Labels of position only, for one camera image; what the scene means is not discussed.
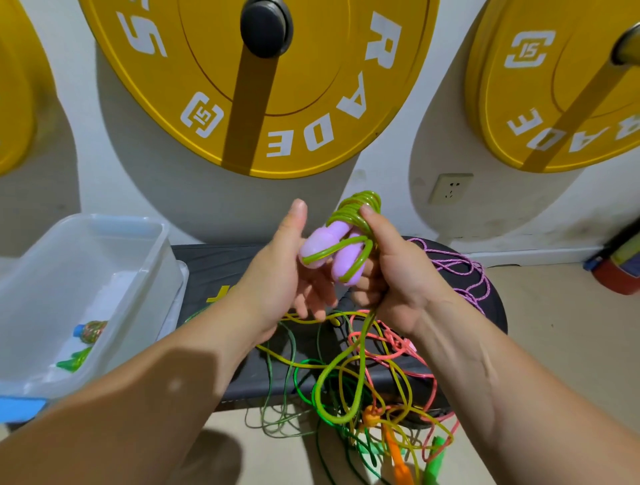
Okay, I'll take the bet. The person's left hand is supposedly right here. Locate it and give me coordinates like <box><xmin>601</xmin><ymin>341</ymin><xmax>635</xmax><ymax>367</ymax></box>
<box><xmin>235</xmin><ymin>198</ymin><xmax>341</xmax><ymax>346</ymax></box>

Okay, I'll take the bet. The person's right hand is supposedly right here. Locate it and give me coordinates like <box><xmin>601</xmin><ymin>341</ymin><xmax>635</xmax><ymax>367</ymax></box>
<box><xmin>350</xmin><ymin>205</ymin><xmax>461</xmax><ymax>341</ymax></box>

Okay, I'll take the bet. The pile of jump ropes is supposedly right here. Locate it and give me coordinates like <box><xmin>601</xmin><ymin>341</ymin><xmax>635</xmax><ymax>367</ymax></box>
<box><xmin>245</xmin><ymin>237</ymin><xmax>493</xmax><ymax>485</ymax></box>

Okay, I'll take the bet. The blue handled jump rope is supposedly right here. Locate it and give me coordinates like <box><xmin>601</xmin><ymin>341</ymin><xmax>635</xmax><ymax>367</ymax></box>
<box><xmin>73</xmin><ymin>318</ymin><xmax>109</xmax><ymax>344</ymax></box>

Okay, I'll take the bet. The clear plastic storage bin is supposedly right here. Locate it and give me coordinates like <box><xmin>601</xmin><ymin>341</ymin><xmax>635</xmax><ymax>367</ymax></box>
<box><xmin>0</xmin><ymin>213</ymin><xmax>173</xmax><ymax>399</ymax></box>

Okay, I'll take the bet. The green jump rope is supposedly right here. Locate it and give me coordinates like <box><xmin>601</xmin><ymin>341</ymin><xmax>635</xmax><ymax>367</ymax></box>
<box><xmin>55</xmin><ymin>346</ymin><xmax>93</xmax><ymax>373</ymax></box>

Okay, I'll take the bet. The person's left forearm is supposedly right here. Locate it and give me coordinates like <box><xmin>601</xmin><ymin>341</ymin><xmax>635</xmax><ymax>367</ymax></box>
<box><xmin>0</xmin><ymin>298</ymin><xmax>263</xmax><ymax>485</ymax></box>

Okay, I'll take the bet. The person's right forearm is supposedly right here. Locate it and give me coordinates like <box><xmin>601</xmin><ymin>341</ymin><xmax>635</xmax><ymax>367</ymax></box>
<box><xmin>425</xmin><ymin>298</ymin><xmax>640</xmax><ymax>485</ymax></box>

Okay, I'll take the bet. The black aerobic step platform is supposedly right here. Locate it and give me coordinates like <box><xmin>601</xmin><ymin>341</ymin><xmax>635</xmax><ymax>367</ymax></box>
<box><xmin>170</xmin><ymin>237</ymin><xmax>509</xmax><ymax>411</ymax></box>

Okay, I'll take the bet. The translucent plastic lid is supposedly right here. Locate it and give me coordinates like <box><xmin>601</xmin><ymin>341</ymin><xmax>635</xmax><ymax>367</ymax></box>
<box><xmin>160</xmin><ymin>260</ymin><xmax>191</xmax><ymax>341</ymax></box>

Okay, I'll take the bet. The large yellow weight plate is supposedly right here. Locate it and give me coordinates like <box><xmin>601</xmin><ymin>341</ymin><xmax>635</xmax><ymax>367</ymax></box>
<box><xmin>78</xmin><ymin>0</ymin><xmax>441</xmax><ymax>179</ymax></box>

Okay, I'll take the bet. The red fire extinguisher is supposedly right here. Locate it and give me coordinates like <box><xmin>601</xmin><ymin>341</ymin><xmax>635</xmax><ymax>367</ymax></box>
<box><xmin>585</xmin><ymin>220</ymin><xmax>640</xmax><ymax>296</ymax></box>

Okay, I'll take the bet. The black plate peg cap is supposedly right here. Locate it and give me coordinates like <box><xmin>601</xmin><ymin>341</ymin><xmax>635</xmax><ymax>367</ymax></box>
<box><xmin>240</xmin><ymin>0</ymin><xmax>295</xmax><ymax>58</ymax></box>

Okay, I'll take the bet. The blue plastic piece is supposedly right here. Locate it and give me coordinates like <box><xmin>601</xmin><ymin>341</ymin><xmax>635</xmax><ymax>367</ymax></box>
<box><xmin>0</xmin><ymin>398</ymin><xmax>46</xmax><ymax>424</ymax></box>

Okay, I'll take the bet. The white wall socket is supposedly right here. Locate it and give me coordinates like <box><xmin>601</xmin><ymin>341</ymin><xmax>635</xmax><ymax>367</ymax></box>
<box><xmin>428</xmin><ymin>173</ymin><xmax>475</xmax><ymax>206</ymax></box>

